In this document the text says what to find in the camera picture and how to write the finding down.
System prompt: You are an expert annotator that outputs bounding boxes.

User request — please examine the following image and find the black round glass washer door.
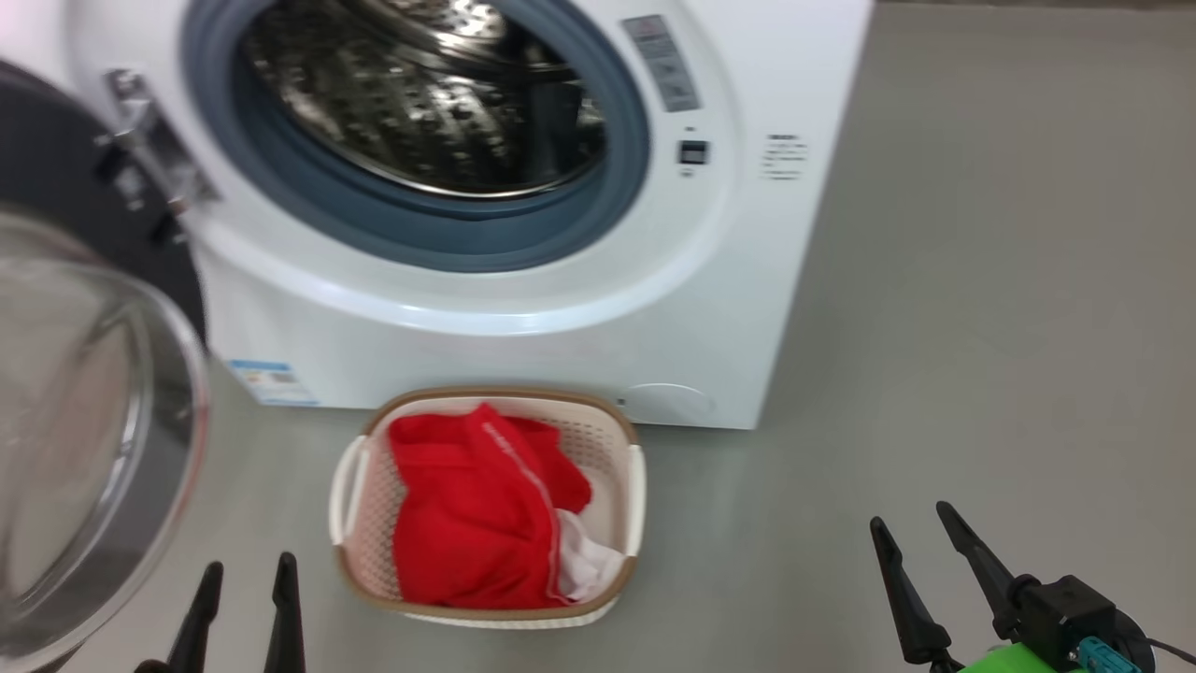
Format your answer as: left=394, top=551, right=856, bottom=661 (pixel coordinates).
left=0, top=61, right=211, bottom=673

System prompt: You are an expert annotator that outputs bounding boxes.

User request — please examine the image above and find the grey warning sticker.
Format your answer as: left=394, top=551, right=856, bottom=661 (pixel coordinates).
left=621, top=14, right=702, bottom=113

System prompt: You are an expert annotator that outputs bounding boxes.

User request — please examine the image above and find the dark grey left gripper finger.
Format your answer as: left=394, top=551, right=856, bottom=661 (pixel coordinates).
left=165, top=561, right=225, bottom=673
left=263, top=551, right=308, bottom=673

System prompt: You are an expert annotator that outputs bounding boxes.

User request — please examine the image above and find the stainless steel washing machine drum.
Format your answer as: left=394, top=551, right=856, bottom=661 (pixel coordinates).
left=238, top=0, right=608, bottom=200

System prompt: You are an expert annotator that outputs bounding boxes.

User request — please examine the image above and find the silver metal door hinge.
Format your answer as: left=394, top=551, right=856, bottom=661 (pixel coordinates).
left=93, top=67, right=221, bottom=246

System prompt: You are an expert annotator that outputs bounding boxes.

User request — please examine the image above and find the white front-load washing machine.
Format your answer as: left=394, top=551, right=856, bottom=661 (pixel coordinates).
left=0, top=0, right=875, bottom=431

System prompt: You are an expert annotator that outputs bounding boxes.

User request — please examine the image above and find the red garment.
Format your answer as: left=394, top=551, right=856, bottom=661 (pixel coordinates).
left=388, top=402, right=625, bottom=610

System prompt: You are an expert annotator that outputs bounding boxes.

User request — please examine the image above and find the blue energy label sticker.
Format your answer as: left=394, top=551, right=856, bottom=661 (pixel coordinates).
left=227, top=359, right=320, bottom=408

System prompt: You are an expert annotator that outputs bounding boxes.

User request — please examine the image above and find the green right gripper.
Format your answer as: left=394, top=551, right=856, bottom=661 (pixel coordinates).
left=869, top=500, right=1076, bottom=673

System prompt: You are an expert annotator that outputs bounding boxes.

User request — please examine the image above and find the round white filter cover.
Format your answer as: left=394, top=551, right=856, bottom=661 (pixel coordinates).
left=624, top=382, right=717, bottom=426

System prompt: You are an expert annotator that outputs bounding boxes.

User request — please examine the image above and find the cream plastic laundry basket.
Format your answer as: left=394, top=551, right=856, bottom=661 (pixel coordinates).
left=329, top=386, right=648, bottom=630

